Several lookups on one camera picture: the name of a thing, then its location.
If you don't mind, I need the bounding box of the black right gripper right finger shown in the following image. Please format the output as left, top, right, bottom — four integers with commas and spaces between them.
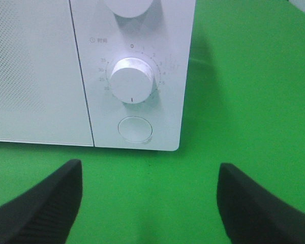
217, 163, 305, 243

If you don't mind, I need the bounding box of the lower white timer knob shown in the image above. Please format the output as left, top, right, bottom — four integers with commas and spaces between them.
109, 57, 155, 104

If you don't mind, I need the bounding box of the white microwave door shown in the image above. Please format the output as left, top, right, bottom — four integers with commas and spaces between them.
0, 1, 93, 146

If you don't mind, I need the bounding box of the round door release button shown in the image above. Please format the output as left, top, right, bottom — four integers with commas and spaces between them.
118, 116, 153, 143

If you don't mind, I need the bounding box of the white microwave oven body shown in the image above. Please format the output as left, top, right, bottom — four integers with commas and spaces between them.
70, 1, 196, 151

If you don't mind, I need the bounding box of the upper white microwave knob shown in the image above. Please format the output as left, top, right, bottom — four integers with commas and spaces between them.
104, 0, 153, 18

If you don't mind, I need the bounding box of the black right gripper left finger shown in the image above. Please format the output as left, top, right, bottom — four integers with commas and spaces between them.
0, 159, 82, 243

